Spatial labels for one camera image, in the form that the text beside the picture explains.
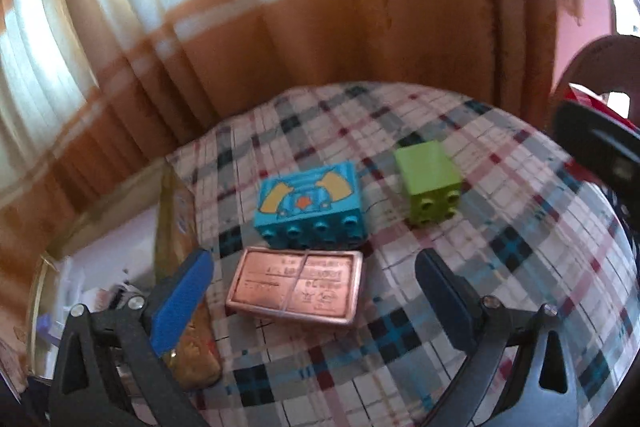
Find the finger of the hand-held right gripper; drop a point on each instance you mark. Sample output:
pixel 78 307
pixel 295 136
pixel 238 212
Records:
pixel 590 134

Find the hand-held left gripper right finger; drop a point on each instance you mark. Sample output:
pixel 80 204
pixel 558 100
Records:
pixel 445 302

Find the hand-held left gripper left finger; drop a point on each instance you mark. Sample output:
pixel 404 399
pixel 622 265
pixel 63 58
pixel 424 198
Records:
pixel 185 297

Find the gold metal tin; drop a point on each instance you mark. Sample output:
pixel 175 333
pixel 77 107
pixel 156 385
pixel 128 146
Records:
pixel 175 217

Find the copper rectangular tin box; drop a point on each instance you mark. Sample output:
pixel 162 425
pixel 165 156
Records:
pixel 295 287

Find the green toy brick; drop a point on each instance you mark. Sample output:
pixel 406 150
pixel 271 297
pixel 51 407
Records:
pixel 425 172

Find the blue toy brick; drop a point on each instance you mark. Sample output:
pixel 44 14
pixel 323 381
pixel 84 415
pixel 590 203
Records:
pixel 305 202

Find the brown wicker chair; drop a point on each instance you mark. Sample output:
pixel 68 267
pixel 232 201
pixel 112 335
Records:
pixel 595 52

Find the plaid tablecloth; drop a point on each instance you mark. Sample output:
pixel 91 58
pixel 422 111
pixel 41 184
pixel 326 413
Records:
pixel 500 232

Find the orange and cream curtain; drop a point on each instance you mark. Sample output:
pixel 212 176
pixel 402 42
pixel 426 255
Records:
pixel 300 32

